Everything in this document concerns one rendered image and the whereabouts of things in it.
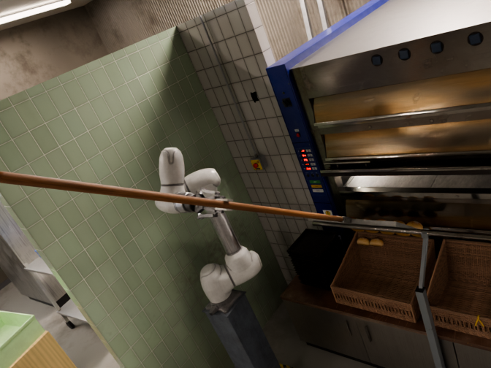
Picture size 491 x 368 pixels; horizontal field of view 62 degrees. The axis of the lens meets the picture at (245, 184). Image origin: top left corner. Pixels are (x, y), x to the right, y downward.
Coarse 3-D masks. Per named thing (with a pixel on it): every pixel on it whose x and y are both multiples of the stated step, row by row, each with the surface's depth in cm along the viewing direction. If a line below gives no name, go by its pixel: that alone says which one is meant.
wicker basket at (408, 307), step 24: (384, 240) 282; (408, 240) 269; (432, 240) 257; (360, 264) 301; (384, 264) 288; (408, 264) 275; (432, 264) 258; (336, 288) 270; (360, 288) 281; (384, 288) 272; (408, 288) 265; (384, 312) 253; (408, 312) 239
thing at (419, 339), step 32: (288, 288) 311; (320, 288) 297; (320, 320) 292; (352, 320) 269; (384, 320) 251; (352, 352) 290; (384, 352) 268; (416, 352) 248; (448, 352) 232; (480, 352) 217
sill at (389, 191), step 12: (348, 192) 284; (360, 192) 277; (372, 192) 271; (384, 192) 265; (396, 192) 260; (408, 192) 255; (420, 192) 250; (432, 192) 245; (444, 192) 241; (456, 192) 236; (468, 192) 232; (480, 192) 228
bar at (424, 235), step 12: (348, 228) 250; (360, 228) 243; (372, 228) 238; (384, 228) 233; (396, 228) 229; (420, 276) 215; (420, 288) 214; (420, 300) 215; (432, 324) 221; (432, 336) 224; (432, 348) 230
